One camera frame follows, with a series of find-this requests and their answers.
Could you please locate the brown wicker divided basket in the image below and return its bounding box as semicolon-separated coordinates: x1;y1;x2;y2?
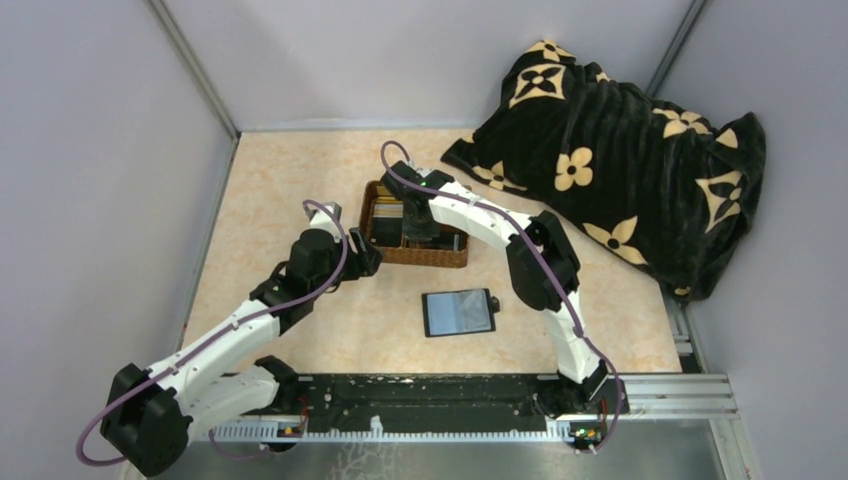
359;181;469;269

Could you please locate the black leather card holder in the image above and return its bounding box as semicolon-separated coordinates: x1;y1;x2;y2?
421;288;501;338

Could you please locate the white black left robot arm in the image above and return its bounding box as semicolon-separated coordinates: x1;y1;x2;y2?
100;228;383;477

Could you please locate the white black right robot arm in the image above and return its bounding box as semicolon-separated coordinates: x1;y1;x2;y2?
383;161;609;402

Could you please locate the black card in basket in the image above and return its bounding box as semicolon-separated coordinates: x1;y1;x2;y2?
370;217;403;248

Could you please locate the silver card in basket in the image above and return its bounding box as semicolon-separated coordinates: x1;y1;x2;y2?
372;202;404;219

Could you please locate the black wallet in basket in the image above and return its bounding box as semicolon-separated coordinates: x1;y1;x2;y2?
432;232;465;252

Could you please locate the black floral patterned blanket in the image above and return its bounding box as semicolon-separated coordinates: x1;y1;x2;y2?
442;40;767;302

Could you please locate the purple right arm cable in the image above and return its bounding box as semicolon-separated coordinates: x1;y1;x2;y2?
379;140;629;453

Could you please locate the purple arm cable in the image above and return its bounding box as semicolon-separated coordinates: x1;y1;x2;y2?
75;198;350;468
379;140;629;453

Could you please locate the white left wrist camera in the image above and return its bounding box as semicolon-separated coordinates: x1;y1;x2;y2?
304;202;343;238

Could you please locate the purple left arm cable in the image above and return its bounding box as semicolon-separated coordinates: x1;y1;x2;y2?
75;198;350;468

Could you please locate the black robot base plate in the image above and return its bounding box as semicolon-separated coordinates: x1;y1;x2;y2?
237;372;629;437

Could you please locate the aluminium frame rail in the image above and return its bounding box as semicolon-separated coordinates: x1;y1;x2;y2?
194;374;738;444

